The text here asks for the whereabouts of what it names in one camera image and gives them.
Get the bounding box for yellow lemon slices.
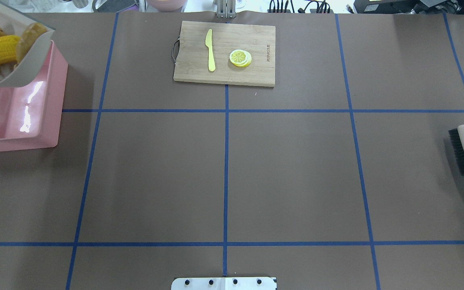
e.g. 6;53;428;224
229;49;253;67

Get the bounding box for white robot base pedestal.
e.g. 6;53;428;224
171;277;278;290

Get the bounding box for pink bowl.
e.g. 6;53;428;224
145;0;187;12

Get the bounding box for yellow plastic knife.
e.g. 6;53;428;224
205;29;216;72

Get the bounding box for beige plastic dustpan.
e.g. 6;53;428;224
0;1;55;87

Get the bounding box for wooden cutting board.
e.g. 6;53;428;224
173;21;276;87

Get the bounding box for pink plastic bin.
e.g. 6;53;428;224
0;43;68;152

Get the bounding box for tan toy ginger root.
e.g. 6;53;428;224
15;22;48;64

